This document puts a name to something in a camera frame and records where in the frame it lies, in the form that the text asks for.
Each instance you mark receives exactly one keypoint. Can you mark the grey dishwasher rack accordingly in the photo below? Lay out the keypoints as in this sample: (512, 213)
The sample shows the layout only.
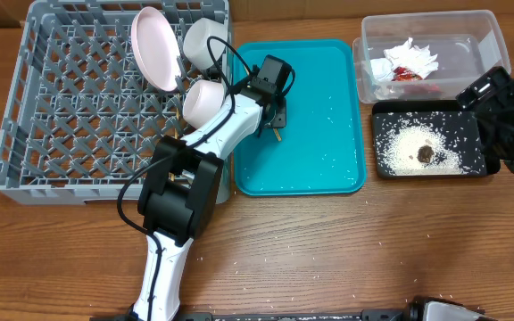
(80, 118)

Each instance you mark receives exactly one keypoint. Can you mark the wooden chopstick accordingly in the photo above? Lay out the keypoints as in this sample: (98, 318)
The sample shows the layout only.
(176, 123)
(279, 138)

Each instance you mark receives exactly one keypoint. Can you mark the black food waste tray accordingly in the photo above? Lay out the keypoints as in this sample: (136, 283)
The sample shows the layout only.
(382, 129)

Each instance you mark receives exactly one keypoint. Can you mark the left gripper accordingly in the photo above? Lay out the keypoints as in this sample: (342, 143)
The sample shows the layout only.
(279, 117)

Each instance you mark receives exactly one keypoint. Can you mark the pink bowl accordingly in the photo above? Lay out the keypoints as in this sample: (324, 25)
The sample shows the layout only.
(202, 102)

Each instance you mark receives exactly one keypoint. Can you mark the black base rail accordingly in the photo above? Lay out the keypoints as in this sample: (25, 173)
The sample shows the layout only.
(406, 314)

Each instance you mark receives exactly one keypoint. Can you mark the brown food scrap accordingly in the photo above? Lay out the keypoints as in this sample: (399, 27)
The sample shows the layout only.
(425, 154)

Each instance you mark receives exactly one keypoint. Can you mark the teal plastic tray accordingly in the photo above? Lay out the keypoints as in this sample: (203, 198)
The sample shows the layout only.
(322, 149)

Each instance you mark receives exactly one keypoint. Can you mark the grey-white bowl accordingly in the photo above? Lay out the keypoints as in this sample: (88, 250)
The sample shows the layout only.
(195, 46)

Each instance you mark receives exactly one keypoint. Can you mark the clear plastic bin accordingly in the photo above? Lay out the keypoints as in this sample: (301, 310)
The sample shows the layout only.
(466, 45)

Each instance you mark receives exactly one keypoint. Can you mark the white napkin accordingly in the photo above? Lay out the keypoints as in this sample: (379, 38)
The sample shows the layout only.
(410, 56)

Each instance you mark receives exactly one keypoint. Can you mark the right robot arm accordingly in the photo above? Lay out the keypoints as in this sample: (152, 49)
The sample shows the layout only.
(489, 101)

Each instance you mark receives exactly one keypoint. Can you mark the pile of rice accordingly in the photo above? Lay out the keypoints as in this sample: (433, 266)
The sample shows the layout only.
(417, 151)

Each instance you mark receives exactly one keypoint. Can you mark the pink round plate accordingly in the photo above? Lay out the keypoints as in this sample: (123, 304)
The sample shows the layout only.
(155, 49)

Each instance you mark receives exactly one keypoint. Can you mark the red snack wrapper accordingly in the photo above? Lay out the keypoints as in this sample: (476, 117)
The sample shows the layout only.
(402, 74)

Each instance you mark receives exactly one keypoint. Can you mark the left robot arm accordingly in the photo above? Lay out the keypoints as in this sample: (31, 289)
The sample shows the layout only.
(183, 179)

